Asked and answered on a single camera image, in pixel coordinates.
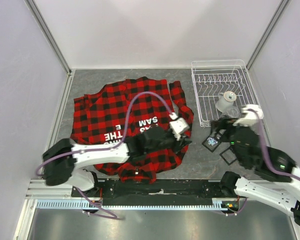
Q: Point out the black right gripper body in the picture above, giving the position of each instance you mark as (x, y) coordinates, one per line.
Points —
(226, 123)

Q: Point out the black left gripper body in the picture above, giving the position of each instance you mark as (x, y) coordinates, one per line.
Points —
(177, 145)

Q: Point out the blue glitter leaf brooch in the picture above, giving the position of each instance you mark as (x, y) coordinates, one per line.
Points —
(211, 141)

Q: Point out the red black plaid shirt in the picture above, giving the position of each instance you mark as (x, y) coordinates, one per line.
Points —
(99, 119)

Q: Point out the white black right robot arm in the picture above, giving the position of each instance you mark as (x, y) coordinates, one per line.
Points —
(271, 164)

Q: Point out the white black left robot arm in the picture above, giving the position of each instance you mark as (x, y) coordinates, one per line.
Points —
(65, 162)

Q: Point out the clear glass cup left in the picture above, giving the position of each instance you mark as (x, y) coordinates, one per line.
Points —
(233, 112)

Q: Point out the grey ceramic teapot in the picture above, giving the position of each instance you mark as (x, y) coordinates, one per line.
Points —
(225, 100)

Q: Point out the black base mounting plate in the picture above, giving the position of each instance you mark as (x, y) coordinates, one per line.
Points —
(107, 188)

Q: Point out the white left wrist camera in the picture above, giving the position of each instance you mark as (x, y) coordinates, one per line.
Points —
(178, 125)

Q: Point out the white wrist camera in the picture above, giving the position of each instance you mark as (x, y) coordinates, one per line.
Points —
(251, 114)
(178, 125)

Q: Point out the black wire frame stand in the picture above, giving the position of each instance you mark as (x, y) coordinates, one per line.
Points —
(228, 156)
(217, 136)

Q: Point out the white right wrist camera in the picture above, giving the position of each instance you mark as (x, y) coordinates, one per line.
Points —
(251, 114)

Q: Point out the white wire dish rack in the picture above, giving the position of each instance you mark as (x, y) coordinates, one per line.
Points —
(216, 82)

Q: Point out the light blue cable duct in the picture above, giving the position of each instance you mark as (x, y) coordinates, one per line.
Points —
(80, 204)

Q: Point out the aluminium frame post right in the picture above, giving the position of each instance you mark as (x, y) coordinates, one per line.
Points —
(283, 4)

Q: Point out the aluminium frame post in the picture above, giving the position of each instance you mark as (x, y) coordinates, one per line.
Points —
(283, 4)
(36, 13)

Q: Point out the aluminium frame post left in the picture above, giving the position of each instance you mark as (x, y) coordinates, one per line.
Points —
(36, 13)

